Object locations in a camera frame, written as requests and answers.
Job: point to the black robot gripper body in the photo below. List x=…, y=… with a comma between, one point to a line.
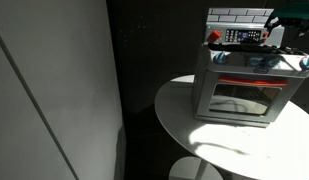
x=294, y=14

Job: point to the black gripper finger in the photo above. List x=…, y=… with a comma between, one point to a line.
x=272, y=22

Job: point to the middle right blue knob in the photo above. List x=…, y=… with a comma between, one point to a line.
x=272, y=61

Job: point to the white round table base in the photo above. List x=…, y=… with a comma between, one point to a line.
x=193, y=168

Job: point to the far left blue knob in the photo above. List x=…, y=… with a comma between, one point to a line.
x=220, y=58

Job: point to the blue knob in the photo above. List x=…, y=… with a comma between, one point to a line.
x=253, y=60
x=304, y=63
x=272, y=61
x=220, y=58

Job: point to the middle left blue knob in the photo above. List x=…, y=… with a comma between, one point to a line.
x=253, y=60

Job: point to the red oven door handle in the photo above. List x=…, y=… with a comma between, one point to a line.
x=252, y=82

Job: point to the grey toy stove oven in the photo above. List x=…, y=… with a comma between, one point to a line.
x=241, y=34

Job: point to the red round timer knob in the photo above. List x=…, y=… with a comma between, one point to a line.
x=214, y=36

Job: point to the far right blue knob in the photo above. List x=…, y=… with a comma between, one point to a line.
x=304, y=63

